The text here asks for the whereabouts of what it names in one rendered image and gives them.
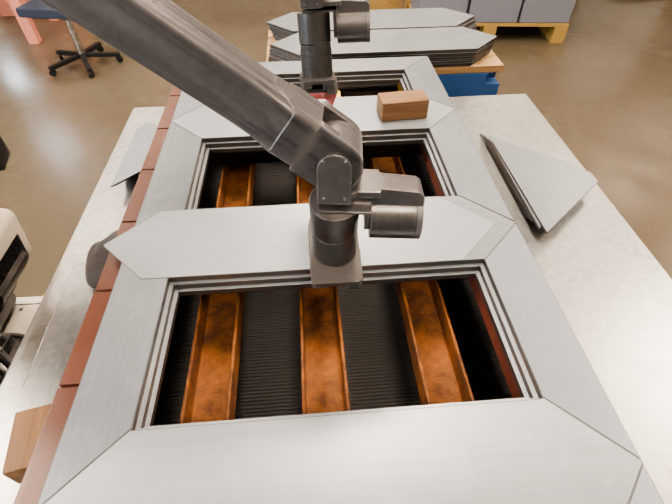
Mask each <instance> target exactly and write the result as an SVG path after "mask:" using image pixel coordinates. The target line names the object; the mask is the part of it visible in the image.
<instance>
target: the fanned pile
mask: <svg viewBox="0 0 672 504"><path fill-rule="evenodd" d="M157 127H158V126H156V125H155V124H153V123H151V122H150V121H149V122H148V123H146V124H144V126H141V127H139V128H137V129H136V132H135V134H134V136H133V138H132V140H131V143H130V145H129V147H128V149H127V151H126V153H125V156H124V158H123V160H122V162H121V164H120V167H119V169H118V171H117V173H116V175H115V177H114V180H113V182H112V184H111V186H110V187H113V186H114V187H115V186H117V185H118V184H120V183H122V182H124V181H126V180H128V179H130V178H132V177H134V176H136V175H138V174H140V172H141V171H142V166H143V164H144V161H145V159H146V156H147V153H148V151H149V148H150V146H151V143H152V140H153V138H154V135H155V132H156V130H157Z"/></svg>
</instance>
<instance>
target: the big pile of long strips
mask: <svg viewBox="0 0 672 504"><path fill-rule="evenodd" d="M297 13H300V12H292V13H289V14H286V15H284V16H281V17H279V18H276V19H273V20H271V21H268V22H267V25H269V28H270V31H271V33H273V36H272V37H275V38H274V39H275V40H278V41H277V42H274V43H272V44H270V45H271V46H270V49H269V53H270V54H269V55H270V56H269V57H268V58H269V59H268V62H277V61H301V56H300V49H301V47H300V43H299V32H298V21H297ZM370 17H371V19H370V32H371V34H370V42H361V43H341V44H338V41H337V38H334V29H333V12H330V29H331V49H332V59H358V58H385V57H412V56H428V58H429V60H430V62H431V64H432V66H433V67H434V68H439V67H466V66H471V65H473V64H474V63H476V62H477V61H479V60H480V59H482V58H483V57H485V56H486V55H487V54H489V52H490V51H491V49H492V46H493V43H494V42H496V40H495V39H497V36H495V35H491V34H488V33H484V32H480V31H477V29H476V27H477V26H475V25H476V24H475V20H476V19H475V18H476V17H475V16H474V15H470V14H466V13H462V12H459V11H455V10H451V9H447V8H414V9H380V10H370Z"/></svg>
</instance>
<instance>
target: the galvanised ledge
mask: <svg viewBox="0 0 672 504"><path fill-rule="evenodd" d="M164 109H165V107H141V108H134V109H133V111H132V113H131V115H130V117H129V119H128V121H127V123H126V125H125V128H124V130H123V132H122V134H121V136H120V138H119V140H118V142H117V144H116V146H115V148H114V150H113V153H112V155H111V157H110V159H109V161H108V163H107V165H106V167H105V169H104V171H103V173H102V175H101V177H100V180H99V182H98V184H97V186H96V188H95V190H94V192H93V194H92V196H91V198H90V200H89V202H88V205H87V207H86V209H85V211H84V213H83V215H82V217H81V219H80V221H79V223H78V225H77V227H76V230H75V232H74V234H73V236H72V238H71V240H70V242H69V244H68V246H67V248H66V250H65V252H64V255H63V257H62V259H61V261H60V263H59V265H58V267H57V269H56V271H55V273H54V275H53V277H52V280H51V282H50V284H49V286H48V288H47V290H46V292H45V294H44V296H43V298H42V300H41V302H40V304H39V307H38V309H37V311H36V313H35V315H34V317H33V319H32V321H31V323H30V325H29V327H28V329H27V332H26V334H25V336H24V338H23V340H22V342H21V344H20V346H19V348H18V350H17V352H16V354H15V357H14V359H13V361H12V363H11V365H10V367H9V369H8V371H7V373H6V375H5V377H4V379H3V382H2V384H1V386H0V504H13V503H14V501H15V498H16V496H17V493H18V490H19V488H20V485H21V483H20V484H18V483H16V482H15V481H13V480H11V479H10V478H8V477H6V476H4V475H3V474H2V471H3V466H4V462H5V457H6V453H7V448H8V444H9V439H10V435H11V430H12V426H13V421H14V417H15V413H16V412H19V411H23V410H27V409H31V408H35V407H40V406H44V405H48V404H52V401H53V399H54V396H55V394H56V391H57V388H61V387H60V386H59V383H60V381H61V378H62V375H63V373H64V370H65V368H66V365H67V362H68V360H69V357H70V354H71V352H72V349H73V347H74V344H75V341H76V339H77V336H78V334H79V331H80V328H81V326H82V323H83V321H84V318H85V315H86V313H87V310H88V307H89V305H90V302H91V300H92V297H93V294H94V292H96V291H95V288H91V287H90V286H89V285H88V284H87V282H86V279H85V265H86V258H87V254H88V251H89V249H90V247H91V246H92V245H93V244H94V243H95V242H98V241H101V240H103V239H105V238H106V237H107V236H109V235H110V234H111V233H112V232H113V231H115V230H118V229H119V227H120V224H121V223H122V219H123V216H124V213H125V211H126V208H127V206H128V203H129V200H130V198H131V195H132V193H133V190H134V187H135V185H136V182H137V180H138V177H139V174H138V175H136V176H134V177H132V178H130V179H128V180H126V181H124V182H122V183H120V184H118V185H117V186H115V187H114V186H113V187H110V186H111V184H112V182H113V180H114V177H115V175H116V173H117V171H118V169H119V167H120V164H121V162H122V160H123V158H124V156H125V153H126V151H127V149H128V147H129V145H130V143H131V140H132V138H133V136H134V134H135V132H136V129H137V128H139V127H141V126H144V124H146V123H148V122H149V121H150V122H151V123H153V124H155V125H156V126H158V125H159V122H160V119H161V117H162V114H163V112H164ZM72 265H74V267H73V270H72V272H71V274H70V277H69V279H68V282H67V284H66V286H65V289H64V291H63V293H62V296H61V298H60V301H59V303H58V305H57V308H56V310H55V312H54V315H53V317H52V320H51V322H50V324H49V327H48V329H47V332H46V334H45V336H44V339H43V341H42V343H41V346H40V348H39V351H38V353H37V355H36V358H35V360H34V362H33V365H32V367H31V370H30V372H29V374H28V377H27V379H26V381H25V384H24V386H23V387H18V388H7V387H8V385H9V383H10V380H11V378H12V376H13V374H14V371H15V369H16V367H17V365H18V362H19V360H20V358H21V356H22V353H23V351H24V349H25V347H26V344H27V342H28V340H29V338H30V336H31V333H32V331H33V329H34V327H35V324H36V322H37V320H38V318H39V315H40V313H41V311H42V309H43V306H44V304H45V302H46V300H47V297H48V295H49V293H50V291H51V289H52V286H53V284H54V282H55V280H56V277H57V275H58V273H59V271H60V268H61V266H72Z"/></svg>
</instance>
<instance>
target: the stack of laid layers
mask: <svg viewBox="0 0 672 504"><path fill-rule="evenodd" d="M334 74H335V76H336V78H337V82H338V85H360V84H385V83H400V85H401V88H402V90H403V91H408V90H413V89H412V86H411V84H410V82H409V79H408V77H407V74H406V72H405V70H383V71H357V72H334ZM277 76H279V77H280V78H282V79H283V80H285V81H287V82H288V83H291V84H294V85H296V86H298V87H300V78H299V76H300V74H279V75H277ZM361 134H362V146H381V145H402V144H423V145H424V147H425V150H426V153H427V155H428V158H429V160H430V163H431V166H432V168H433V171H434V173H435V176H436V179H437V181H438V184H439V186H440V189H441V192H442V194H443V196H441V197H442V198H444V199H446V200H448V201H451V202H453V203H455V204H457V205H459V206H461V207H463V208H465V209H467V210H469V211H472V212H474V213H476V214H478V215H480V216H482V217H484V218H486V219H488V220H491V221H493V222H495V225H494V226H493V227H492V228H491V229H490V231H489V232H488V233H487V234H486V235H485V236H484V237H483V238H482V240H481V241H480V242H479V243H478V244H477V245H476V246H475V247H474V249H473V250H472V251H471V252H470V253H469V254H468V255H467V256H466V258H465V259H464V260H456V261H440V262H424V263H407V264H391V265H374V266H362V271H363V283H362V285H363V284H379V283H395V282H411V281H427V280H443V279H459V278H475V280H476V282H477V285H478V287H479V290H480V293H481V295H482V298H483V300H484V303H485V306H486V308H487V311H488V313H489V316H490V319H491V321H492V324H493V326H494V329H495V332H496V334H497V337H498V339H499V342H500V345H501V347H502V350H503V352H504V355H505V357H506V360H507V363H508V365H509V368H510V370H511V373H512V376H513V378H514V381H515V383H516V386H517V389H518V391H519V394H520V396H521V398H509V399H496V400H483V401H470V402H457V403H444V404H431V405H418V406H405V407H392V408H379V409H366V410H353V411H340V412H327V413H314V414H301V415H288V416H275V417H263V418H250V419H237V420H224V421H211V422H198V423H185V424H172V425H159V426H153V423H154V419H155V414H156V409H157V404H158V400H159V395H160V390H161V385H162V381H163V376H164V371H165V366H166V362H167V357H168V352H169V347H170V343H171V338H172V333H173V328H174V324H175V319H176V314H177V309H178V304H179V300H180V296H188V295H204V294H220V293H236V292H252V291H267V290H283V289H299V288H313V287H312V284H311V273H310V269H309V270H293V271H276V272H260V273H244V274H227V275H209V276H191V277H174V278H167V279H168V282H167V286H166V290H165V294H164V298H163V302H162V306H161V310H160V315H159V319H158V323H157V327H156V331H155V335H154V339H153V343H152V348H151V352H150V356H149V360H148V364H147V368H146V372H145V376H144V381H143V385H142V389H141V393H140V397H139V401H138V405H137V409H136V414H135V418H134V422H133V426H132V429H131V430H142V429H155V428H168V427H181V426H194V425H207V424H220V423H233V422H246V421H259V420H272V419H284V418H297V417H310V416H323V415H336V414H349V413H362V412H375V411H388V410H401V409H414V408H427V407H440V406H452V405H465V404H478V403H491V402H504V401H517V400H530V399H543V398H544V397H542V395H541V392H540V390H539V388H538V385H537V383H536V380H535V378H534V376H533V373H532V371H531V369H530V366H529V364H528V362H527V359H526V357H525V354H524V352H523V350H522V347H521V345H520V343H519V340H518V338H517V335H516V333H515V331H514V328H513V326H512V324H511V321H510V319H509V316H508V314H507V312H506V309H505V307H504V305H503V302H502V300H501V297H500V295H499V293H498V290H497V288H496V286H495V283H494V281H493V278H492V276H491V274H490V271H489V269H488V267H487V264H486V262H485V259H486V258H487V257H488V255H489V254H490V253H491V252H492V251H493V250H494V248H495V247H496V246H497V245H498V244H499V242H500V241H501V240H502V239H503V238H504V237H505V235H506V234H507V233H508V232H509V231H510V229H511V228H512V227H513V226H514V225H515V224H516V223H515V222H514V221H513V220H511V219H509V218H506V217H504V216H502V215H500V214H498V213H496V212H493V211H491V210H489V209H487V208H485V207H483V206H481V205H478V204H476V203H474V202H472V201H470V200H468V199H465V198H463V197H461V196H459V195H457V193H456V191H455V188H454V186H453V184H452V181H451V179H450V176H449V174H448V172H447V169H446V167H445V165H444V162H443V160H442V157H441V155H440V153H439V150H438V148H437V146H436V143H435V141H434V138H433V136H432V134H431V131H430V128H425V129H403V130H381V131H361ZM253 151H267V150H265V149H264V148H263V147H262V146H261V145H260V144H259V142H258V141H256V140H255V139H254V138H253V137H251V136H248V137H226V138H204V139H202V141H201V145H200V150H199V154H198V158H197V162H196V166H195V170H194V174H193V178H192V183H191V187H190V191H189V195H188V199H187V203H186V207H185V209H199V205H200V200H201V195H202V190H203V186H204V181H205V176H206V171H207V167H208V162H209V157H210V153H231V152H253ZM185 209H184V210H185Z"/></svg>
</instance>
